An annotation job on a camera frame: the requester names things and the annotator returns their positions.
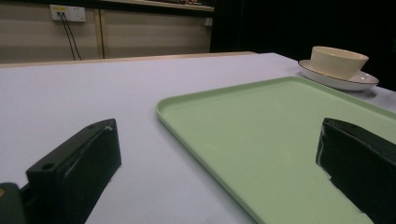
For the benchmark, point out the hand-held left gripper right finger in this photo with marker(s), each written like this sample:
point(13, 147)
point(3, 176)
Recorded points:
point(358, 158)

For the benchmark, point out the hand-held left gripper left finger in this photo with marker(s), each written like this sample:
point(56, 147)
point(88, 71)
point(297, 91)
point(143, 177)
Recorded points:
point(77, 168)

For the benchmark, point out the white plate with dark rim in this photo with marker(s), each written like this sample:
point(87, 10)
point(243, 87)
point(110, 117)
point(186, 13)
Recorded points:
point(361, 81)

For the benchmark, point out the light green plastic tray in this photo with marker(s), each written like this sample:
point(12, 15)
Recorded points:
point(264, 137)

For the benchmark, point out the cream ceramic bowl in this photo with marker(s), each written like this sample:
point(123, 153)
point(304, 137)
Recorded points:
point(337, 62)

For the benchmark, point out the white wall socket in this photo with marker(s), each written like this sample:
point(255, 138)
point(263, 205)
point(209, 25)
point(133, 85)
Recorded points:
point(73, 13)

